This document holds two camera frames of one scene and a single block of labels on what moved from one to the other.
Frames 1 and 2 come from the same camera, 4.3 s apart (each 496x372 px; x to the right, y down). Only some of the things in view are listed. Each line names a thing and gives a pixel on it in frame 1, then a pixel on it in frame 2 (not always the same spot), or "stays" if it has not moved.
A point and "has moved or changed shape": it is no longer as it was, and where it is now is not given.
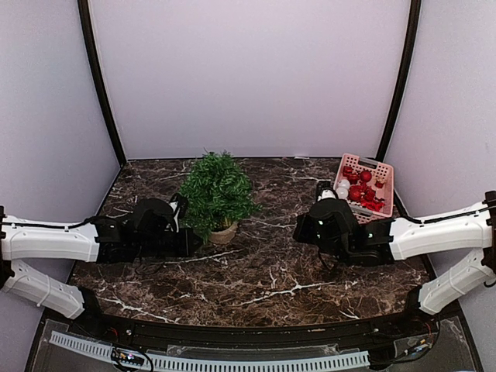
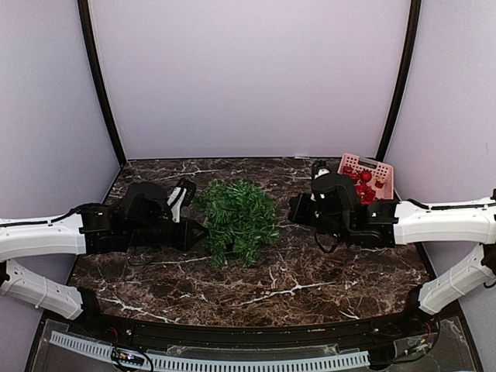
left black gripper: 186,249 → 186,237
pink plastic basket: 366,186 stays
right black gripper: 301,234 → 297,213
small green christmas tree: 218,196 has moved or changed shape
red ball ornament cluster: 361,191 stays
